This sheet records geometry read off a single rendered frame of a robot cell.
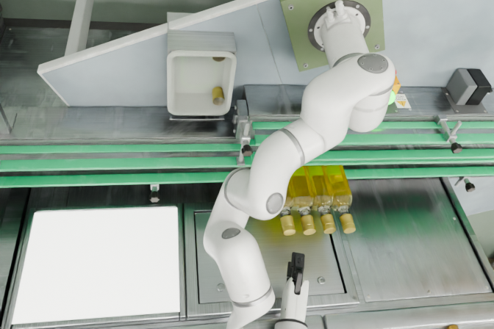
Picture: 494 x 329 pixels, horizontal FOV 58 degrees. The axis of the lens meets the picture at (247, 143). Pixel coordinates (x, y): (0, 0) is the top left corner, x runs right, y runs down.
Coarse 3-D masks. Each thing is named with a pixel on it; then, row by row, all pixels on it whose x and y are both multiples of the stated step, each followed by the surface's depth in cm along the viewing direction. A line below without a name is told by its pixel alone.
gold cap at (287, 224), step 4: (284, 216) 119; (288, 216) 119; (292, 216) 120; (280, 220) 120; (284, 220) 118; (288, 220) 118; (292, 220) 119; (284, 224) 118; (288, 224) 117; (292, 224) 118; (284, 228) 117; (288, 228) 117; (292, 228) 117; (284, 232) 117; (288, 232) 118; (292, 232) 118
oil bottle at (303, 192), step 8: (304, 168) 129; (296, 176) 127; (304, 176) 127; (296, 184) 125; (304, 184) 125; (296, 192) 123; (304, 192) 124; (312, 192) 124; (296, 200) 122; (304, 200) 122; (312, 200) 123; (296, 208) 123
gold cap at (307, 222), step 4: (304, 216) 120; (308, 216) 120; (304, 220) 120; (308, 220) 119; (312, 220) 120; (304, 224) 119; (308, 224) 119; (312, 224) 119; (304, 228) 118; (308, 228) 118; (312, 228) 118; (304, 232) 119; (308, 232) 119; (312, 232) 119
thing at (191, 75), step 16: (176, 64) 119; (192, 64) 120; (208, 64) 120; (224, 64) 121; (176, 80) 124; (192, 80) 124; (208, 80) 125; (224, 80) 123; (176, 96) 127; (192, 96) 128; (208, 96) 128; (224, 96) 125; (176, 112) 124; (192, 112) 124; (208, 112) 125; (224, 112) 126
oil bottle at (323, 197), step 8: (312, 168) 129; (320, 168) 130; (312, 176) 127; (320, 176) 128; (312, 184) 126; (320, 184) 126; (328, 184) 126; (320, 192) 124; (328, 192) 124; (320, 200) 123; (328, 200) 123; (312, 208) 126; (320, 208) 123
